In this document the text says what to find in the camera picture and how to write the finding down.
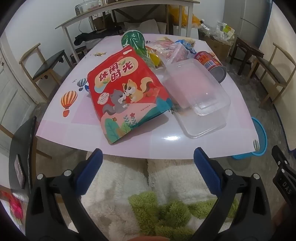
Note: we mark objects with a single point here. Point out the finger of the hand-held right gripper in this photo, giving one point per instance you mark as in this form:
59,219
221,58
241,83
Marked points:
281,156

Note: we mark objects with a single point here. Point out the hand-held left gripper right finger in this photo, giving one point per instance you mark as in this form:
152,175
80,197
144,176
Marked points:
208,171

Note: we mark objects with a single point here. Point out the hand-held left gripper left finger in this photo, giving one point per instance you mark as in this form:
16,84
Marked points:
91,171

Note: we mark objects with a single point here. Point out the blue plastic basket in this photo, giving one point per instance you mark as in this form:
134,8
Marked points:
260,134

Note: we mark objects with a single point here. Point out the clear plastic container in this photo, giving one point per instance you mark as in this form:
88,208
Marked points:
196,92

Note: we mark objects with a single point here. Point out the red snack bag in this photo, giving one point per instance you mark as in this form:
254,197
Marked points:
120,92

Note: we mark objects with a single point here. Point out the red drink can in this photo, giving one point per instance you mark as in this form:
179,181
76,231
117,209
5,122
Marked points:
208,61

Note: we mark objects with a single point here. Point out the clear bag of pink snacks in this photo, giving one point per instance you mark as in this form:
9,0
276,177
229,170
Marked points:
171,52

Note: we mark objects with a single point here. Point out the yellow snack packet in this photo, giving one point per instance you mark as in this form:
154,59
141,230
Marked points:
154,58

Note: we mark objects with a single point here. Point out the blue wrapper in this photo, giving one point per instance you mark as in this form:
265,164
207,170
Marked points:
185,44

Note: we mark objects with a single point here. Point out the black panel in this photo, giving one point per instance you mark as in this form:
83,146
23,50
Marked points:
27,139

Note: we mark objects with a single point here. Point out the red floral cloth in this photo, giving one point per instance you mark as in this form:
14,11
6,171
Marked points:
11,206

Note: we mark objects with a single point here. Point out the wooden chair dark seat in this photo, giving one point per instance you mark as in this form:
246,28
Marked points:
270,67
49,62

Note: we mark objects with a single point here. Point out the white door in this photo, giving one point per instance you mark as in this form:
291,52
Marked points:
13,97

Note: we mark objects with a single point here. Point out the dark wooden stool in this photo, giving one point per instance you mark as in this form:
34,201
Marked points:
248,46

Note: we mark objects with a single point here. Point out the white board blue edge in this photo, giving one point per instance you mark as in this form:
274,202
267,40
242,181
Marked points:
282,34

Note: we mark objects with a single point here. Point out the cardboard box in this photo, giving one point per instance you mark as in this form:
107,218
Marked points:
219,48

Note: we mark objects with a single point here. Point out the black cloth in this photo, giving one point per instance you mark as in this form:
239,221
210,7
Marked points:
85,37

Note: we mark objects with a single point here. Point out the green drink can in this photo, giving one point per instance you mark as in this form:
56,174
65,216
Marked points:
133,40

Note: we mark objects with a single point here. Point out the white bag green print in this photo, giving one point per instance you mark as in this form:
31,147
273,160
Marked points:
225,30

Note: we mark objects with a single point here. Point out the white refrigerator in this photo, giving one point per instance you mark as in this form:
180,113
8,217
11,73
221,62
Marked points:
254,20

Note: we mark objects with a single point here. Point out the crumpled clear plastic bag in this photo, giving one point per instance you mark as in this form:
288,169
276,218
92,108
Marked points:
208,29

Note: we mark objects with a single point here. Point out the yellow plastic bag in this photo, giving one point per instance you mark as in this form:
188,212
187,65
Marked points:
185,18

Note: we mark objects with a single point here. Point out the white cushion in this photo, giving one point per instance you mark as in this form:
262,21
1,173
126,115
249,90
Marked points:
148,25

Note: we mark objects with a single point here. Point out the grey wooden table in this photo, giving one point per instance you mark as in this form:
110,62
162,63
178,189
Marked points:
92,14

